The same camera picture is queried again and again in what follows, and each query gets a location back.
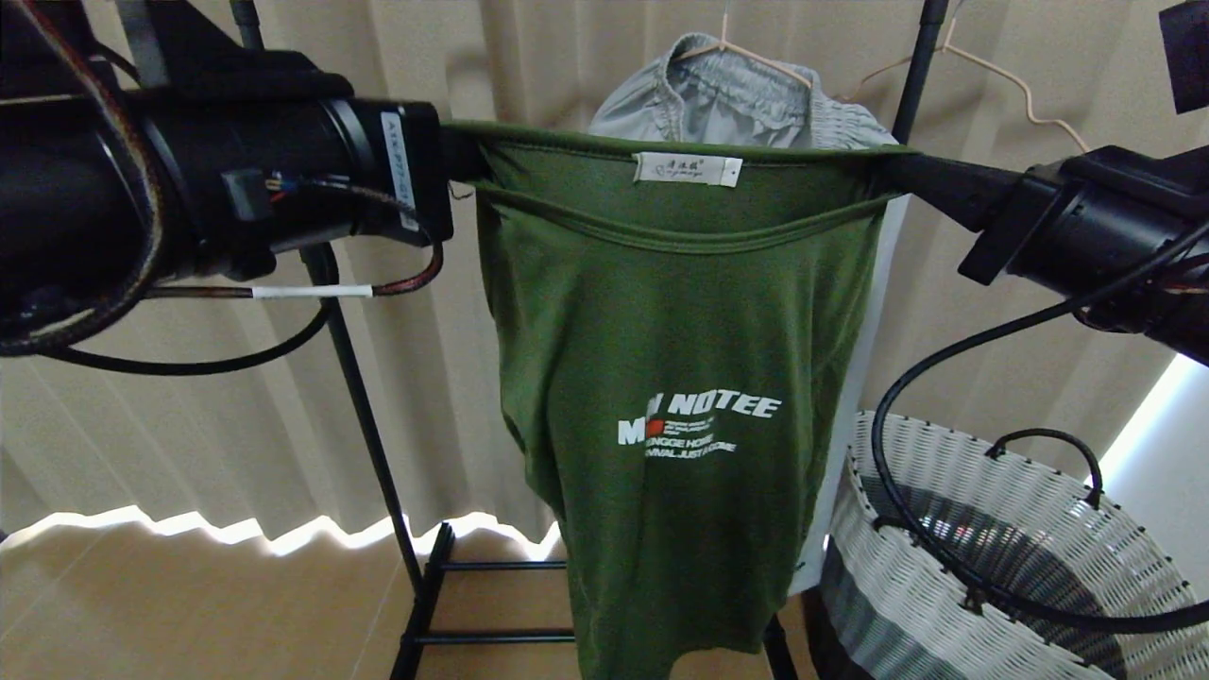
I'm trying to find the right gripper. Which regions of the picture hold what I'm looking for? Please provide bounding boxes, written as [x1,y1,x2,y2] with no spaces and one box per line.
[958,145,1173,318]

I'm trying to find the green garment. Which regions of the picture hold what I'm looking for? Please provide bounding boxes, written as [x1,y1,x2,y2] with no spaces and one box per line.
[438,117,919,680]

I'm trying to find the beige curtain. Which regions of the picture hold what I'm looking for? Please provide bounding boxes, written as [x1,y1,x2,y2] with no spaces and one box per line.
[0,0,1209,560]

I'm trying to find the black clothes rack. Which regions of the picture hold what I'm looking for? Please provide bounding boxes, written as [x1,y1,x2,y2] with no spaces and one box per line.
[227,0,951,680]

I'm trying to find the black cable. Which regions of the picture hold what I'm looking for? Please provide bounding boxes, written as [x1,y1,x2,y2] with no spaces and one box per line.
[870,220,1209,636]
[38,300,333,377]

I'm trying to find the white laundry basket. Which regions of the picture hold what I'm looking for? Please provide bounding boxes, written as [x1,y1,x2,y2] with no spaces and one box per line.
[801,410,1209,680]

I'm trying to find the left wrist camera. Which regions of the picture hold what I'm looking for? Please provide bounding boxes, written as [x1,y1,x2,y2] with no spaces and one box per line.
[142,0,356,104]

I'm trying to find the pale grey shorts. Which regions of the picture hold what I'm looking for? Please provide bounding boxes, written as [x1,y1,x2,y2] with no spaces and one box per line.
[587,32,913,598]

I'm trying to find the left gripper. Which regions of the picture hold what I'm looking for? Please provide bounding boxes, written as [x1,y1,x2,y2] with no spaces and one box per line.
[142,94,455,281]

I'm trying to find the pink clothes hanger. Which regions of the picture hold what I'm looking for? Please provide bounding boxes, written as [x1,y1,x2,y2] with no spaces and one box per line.
[671,9,815,93]
[829,17,1093,154]

